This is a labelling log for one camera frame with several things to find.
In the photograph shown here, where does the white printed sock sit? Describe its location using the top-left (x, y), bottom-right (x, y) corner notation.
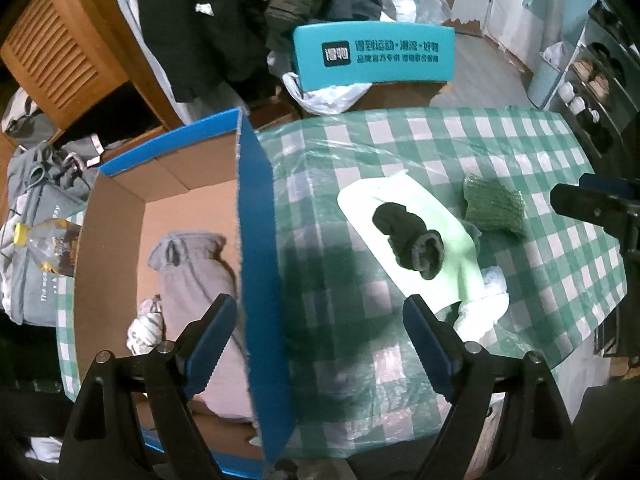
top-left (126, 295), bottom-right (165, 356)

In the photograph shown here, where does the white blue striped sock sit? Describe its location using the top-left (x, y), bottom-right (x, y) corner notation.
top-left (454, 266), bottom-right (510, 342)

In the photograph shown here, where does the grey fleece garment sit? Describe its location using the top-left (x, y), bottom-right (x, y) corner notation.
top-left (148, 231), bottom-right (255, 422)

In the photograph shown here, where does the green sparkly knit cloth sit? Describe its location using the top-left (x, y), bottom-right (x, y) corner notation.
top-left (462, 174), bottom-right (526, 237)

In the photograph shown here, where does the black fuzzy sock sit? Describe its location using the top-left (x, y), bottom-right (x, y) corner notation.
top-left (372, 203), bottom-right (445, 281)

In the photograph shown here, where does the shoe rack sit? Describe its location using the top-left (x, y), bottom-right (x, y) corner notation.
top-left (547, 0), bottom-right (639, 174)

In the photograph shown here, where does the green checkered tablecloth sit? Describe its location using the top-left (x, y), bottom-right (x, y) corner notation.
top-left (60, 107), bottom-right (627, 460)

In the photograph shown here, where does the light blue trash bin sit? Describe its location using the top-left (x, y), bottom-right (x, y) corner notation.
top-left (526, 54), bottom-right (562, 108)

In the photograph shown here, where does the grey tote bag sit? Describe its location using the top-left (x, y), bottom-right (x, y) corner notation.
top-left (1, 181), bottom-right (86, 327)

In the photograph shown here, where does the yellow cap plastic bottle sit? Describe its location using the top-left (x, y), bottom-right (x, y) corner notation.
top-left (14, 218), bottom-right (81, 278)

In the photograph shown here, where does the blue cardboard box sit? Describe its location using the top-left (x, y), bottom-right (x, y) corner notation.
top-left (73, 110), bottom-right (295, 479)

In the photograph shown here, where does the grey clothes pile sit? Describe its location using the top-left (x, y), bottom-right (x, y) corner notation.
top-left (1, 88), bottom-right (105, 206)

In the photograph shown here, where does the white plastic bag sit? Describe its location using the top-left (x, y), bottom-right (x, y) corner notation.
top-left (281, 72), bottom-right (372, 116)

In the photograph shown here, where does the teal shoe box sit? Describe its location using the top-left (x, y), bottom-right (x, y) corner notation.
top-left (293, 21), bottom-right (456, 91)

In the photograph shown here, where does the wooden louvered wardrobe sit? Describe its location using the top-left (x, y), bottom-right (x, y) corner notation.
top-left (1, 0), bottom-right (183, 148)

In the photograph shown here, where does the black hanging coat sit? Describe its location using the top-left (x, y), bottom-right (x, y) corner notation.
top-left (138, 0), bottom-right (276, 105)

